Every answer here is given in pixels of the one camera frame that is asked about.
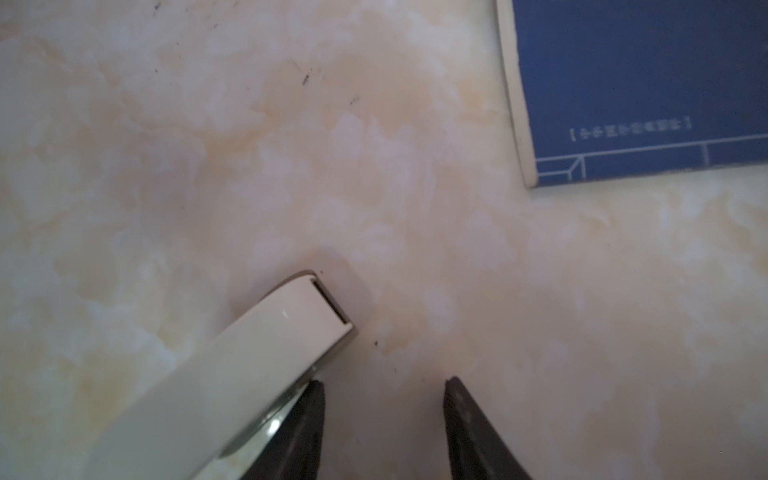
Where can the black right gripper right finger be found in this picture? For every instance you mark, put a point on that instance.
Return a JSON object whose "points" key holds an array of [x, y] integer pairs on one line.
{"points": [[475, 449]]}

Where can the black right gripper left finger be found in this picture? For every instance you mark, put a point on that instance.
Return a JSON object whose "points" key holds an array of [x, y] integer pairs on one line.
{"points": [[294, 451]]}

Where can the blue book yellow label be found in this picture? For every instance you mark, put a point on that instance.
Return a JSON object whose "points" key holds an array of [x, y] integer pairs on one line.
{"points": [[601, 90]]}

